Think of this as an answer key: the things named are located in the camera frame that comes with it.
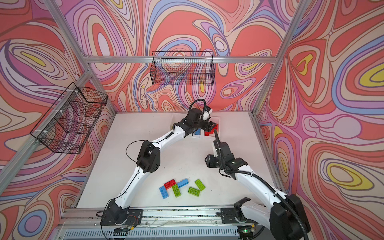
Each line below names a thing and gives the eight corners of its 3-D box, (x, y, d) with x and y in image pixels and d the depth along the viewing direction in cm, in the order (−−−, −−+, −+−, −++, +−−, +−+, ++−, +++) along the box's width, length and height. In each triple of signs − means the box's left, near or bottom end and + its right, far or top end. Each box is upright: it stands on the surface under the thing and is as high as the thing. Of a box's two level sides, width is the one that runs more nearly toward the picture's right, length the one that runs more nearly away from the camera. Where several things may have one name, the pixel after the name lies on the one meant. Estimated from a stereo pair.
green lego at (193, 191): (187, 192, 83) (187, 191, 81) (189, 187, 85) (189, 186, 83) (198, 197, 82) (198, 195, 80) (200, 191, 83) (200, 190, 81)
